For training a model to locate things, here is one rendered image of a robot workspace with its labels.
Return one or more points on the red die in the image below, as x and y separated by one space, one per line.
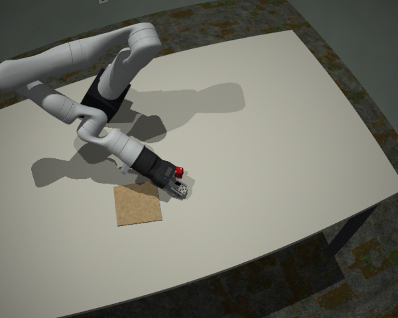
179 172

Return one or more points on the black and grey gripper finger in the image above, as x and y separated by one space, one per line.
173 190
176 181

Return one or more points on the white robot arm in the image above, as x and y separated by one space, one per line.
23 75

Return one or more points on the tan mat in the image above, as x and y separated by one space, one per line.
137 203

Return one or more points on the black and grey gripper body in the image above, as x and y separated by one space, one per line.
146 162

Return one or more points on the white die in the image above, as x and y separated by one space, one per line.
182 189

